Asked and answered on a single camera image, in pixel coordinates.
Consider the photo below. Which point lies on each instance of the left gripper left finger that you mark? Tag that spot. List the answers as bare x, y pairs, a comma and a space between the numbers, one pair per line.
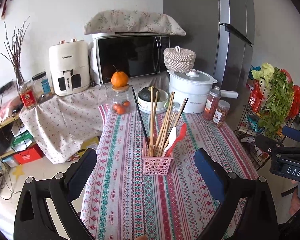
78, 173

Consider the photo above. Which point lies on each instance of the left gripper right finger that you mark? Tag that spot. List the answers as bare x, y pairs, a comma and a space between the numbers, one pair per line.
214, 176

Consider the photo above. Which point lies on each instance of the red plastic spoon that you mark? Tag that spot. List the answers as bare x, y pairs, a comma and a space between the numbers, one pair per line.
179, 137

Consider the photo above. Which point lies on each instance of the person's right hand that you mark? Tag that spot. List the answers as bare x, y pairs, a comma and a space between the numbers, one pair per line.
295, 200

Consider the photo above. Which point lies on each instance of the yellow cardboard box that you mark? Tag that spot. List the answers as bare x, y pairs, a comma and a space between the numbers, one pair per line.
91, 143

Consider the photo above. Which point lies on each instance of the red box on floor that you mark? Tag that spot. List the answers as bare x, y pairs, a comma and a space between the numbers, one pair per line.
31, 154

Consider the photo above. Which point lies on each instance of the floral white cloth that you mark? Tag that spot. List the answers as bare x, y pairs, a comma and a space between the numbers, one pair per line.
60, 125

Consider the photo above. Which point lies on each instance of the green leafy vegetables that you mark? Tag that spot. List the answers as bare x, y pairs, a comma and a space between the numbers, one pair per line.
274, 98

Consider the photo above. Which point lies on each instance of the white plastic spoon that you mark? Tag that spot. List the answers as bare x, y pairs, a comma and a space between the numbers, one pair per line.
171, 139

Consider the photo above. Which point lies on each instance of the pink perforated utensil holder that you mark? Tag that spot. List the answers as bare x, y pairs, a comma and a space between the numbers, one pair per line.
155, 166

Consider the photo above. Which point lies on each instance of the jar of dried fruit rings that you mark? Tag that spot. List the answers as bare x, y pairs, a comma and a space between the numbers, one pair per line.
221, 113

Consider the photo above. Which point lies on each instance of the patterned striped tablecloth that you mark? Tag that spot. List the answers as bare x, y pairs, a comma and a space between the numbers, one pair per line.
120, 202

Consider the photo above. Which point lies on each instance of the jar of red dried fruit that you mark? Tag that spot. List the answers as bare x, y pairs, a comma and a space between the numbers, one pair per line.
212, 103

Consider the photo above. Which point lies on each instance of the black chopstick right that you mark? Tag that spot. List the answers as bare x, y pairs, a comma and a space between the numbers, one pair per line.
181, 110

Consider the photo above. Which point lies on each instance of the black chopstick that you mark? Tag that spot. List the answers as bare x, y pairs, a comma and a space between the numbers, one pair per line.
140, 117
181, 110

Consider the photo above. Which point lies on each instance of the black chopstick left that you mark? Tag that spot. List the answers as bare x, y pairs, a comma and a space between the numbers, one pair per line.
140, 117

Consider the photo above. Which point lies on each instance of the glass jar with wooden lid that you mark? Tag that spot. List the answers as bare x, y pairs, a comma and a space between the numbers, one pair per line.
121, 100

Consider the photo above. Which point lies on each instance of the white electric cooking pot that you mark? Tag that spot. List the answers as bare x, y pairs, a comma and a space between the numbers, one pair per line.
194, 86

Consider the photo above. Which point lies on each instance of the clear container with blue label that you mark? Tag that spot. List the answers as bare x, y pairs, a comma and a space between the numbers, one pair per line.
41, 87

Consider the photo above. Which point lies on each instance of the red packet jar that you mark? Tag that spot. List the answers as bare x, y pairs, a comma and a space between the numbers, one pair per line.
27, 94

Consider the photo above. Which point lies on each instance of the large orange with stem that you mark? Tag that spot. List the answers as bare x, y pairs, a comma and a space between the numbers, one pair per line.
119, 78

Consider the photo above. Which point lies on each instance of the dark green pumpkin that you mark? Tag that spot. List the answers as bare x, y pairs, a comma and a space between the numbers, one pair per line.
145, 93

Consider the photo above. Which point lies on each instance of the cream air fryer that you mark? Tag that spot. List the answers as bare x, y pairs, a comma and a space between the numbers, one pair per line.
69, 67

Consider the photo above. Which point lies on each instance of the woven lidded basket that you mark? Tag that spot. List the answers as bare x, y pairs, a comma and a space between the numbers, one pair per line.
178, 59

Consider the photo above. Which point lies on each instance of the black microwave oven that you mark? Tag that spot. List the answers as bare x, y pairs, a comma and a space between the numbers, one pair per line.
136, 54

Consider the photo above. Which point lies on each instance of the dried twig branches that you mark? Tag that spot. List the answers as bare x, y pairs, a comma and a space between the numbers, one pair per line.
13, 47

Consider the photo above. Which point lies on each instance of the grey refrigerator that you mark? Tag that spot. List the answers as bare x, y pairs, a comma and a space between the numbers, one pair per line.
221, 33

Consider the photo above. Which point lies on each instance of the floral cover on microwave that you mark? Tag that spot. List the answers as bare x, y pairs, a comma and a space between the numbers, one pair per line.
132, 21

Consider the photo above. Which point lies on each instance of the black wire storage rack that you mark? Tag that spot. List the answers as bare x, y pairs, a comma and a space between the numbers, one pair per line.
248, 127

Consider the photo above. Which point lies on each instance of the white bowl with green handle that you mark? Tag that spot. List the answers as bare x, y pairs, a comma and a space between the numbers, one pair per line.
161, 105

